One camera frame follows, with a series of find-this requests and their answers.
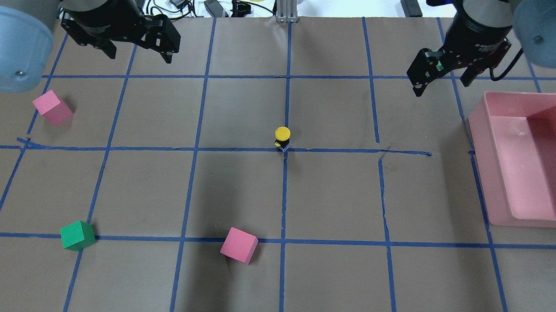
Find pink foam cube far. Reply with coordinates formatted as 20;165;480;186
32;90;74;126

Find yellow push button switch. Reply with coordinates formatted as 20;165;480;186
274;126;292;153

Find green foam cube near left arm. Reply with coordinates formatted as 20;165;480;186
59;221;96;252

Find aluminium frame post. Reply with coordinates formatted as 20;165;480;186
275;0;298;23

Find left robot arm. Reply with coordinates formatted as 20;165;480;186
0;0;181;93

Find pink foam cube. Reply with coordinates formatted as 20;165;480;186
219;227;259;265
32;90;74;126

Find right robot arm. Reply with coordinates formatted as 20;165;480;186
407;0;556;97

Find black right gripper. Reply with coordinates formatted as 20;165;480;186
406;16;512;98

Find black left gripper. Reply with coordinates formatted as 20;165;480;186
60;0;181;64

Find pink plastic bin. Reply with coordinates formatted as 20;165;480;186
468;92;556;228

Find pink foam cube centre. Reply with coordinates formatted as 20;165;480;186
219;227;259;265

